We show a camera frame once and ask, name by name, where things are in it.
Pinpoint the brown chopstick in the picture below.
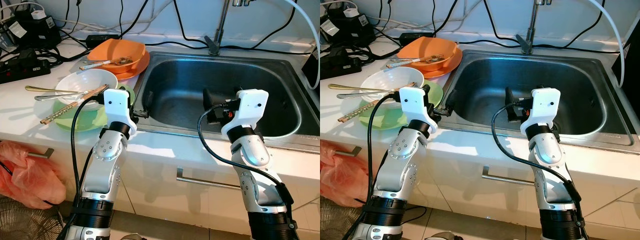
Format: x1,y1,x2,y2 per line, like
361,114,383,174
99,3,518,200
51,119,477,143
40,86,109,125
338,84,417,124
341,82,416,120
42,84,108,121

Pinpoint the red plastic bag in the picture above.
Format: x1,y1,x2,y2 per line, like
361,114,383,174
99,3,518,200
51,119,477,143
0,140,67,210
320,140,378,207

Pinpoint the black power strip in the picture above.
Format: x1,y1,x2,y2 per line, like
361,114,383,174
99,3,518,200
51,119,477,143
320,46,363,81
0,47,52,84

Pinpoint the floor fan with wire grille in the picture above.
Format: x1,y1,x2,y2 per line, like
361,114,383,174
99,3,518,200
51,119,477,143
320,196,361,240
0,195,65,240

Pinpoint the metal faucet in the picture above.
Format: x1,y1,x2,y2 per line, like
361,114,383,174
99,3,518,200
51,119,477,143
204,0,251,56
515,0,556,55

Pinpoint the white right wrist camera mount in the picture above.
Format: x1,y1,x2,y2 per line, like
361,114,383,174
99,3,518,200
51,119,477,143
520,87,561,138
221,89,270,137

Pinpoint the white bowl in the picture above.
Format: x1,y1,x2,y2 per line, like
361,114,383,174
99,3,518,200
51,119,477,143
360,66,425,103
54,68,119,105

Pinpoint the green plate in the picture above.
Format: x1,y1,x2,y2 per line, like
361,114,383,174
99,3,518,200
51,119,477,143
358,81,445,130
53,84,137,132

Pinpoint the black power brick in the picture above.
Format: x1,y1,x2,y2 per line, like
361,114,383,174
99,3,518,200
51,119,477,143
398,31,435,45
85,34,121,49

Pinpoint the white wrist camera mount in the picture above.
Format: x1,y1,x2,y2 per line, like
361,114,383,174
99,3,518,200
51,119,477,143
221,89,270,137
103,88,139,135
520,87,561,138
398,86,439,135

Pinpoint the black charger with white label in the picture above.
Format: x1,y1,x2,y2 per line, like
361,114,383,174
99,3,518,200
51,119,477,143
9,9,62,49
320,5,376,48

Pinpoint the gold spoon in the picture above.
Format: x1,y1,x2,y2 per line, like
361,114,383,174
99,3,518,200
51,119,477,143
25,85,81,96
328,84,386,94

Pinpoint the orange plate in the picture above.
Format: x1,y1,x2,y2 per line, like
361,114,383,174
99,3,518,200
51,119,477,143
111,50,151,82
422,47,463,79

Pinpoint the silver spoon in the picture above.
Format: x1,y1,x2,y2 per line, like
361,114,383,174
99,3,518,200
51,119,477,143
79,56,134,71
386,54,443,69

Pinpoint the tall black appliance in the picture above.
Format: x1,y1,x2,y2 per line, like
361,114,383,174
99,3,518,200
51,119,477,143
302,50,321,91
620,40,635,68

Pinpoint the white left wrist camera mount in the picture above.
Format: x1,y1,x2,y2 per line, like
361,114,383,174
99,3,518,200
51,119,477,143
103,88,139,135
398,86,439,135

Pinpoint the black cable behind sink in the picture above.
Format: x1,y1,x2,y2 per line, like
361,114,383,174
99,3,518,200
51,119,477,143
120,39,321,56
434,36,626,53

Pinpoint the orange bowl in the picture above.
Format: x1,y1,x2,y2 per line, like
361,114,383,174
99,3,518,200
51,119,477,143
397,36,458,72
87,38,147,75

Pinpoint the silver fork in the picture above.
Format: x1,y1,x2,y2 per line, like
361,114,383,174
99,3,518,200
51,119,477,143
34,91,81,102
337,90,386,100

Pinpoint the white hose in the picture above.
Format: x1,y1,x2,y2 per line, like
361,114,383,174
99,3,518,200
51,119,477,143
284,0,321,91
590,0,626,88

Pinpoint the short metal cabinet handle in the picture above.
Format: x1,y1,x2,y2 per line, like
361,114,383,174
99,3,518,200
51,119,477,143
27,147,55,160

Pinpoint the stainless steel sink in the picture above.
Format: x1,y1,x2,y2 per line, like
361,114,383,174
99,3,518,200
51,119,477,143
440,49,635,148
131,50,321,149

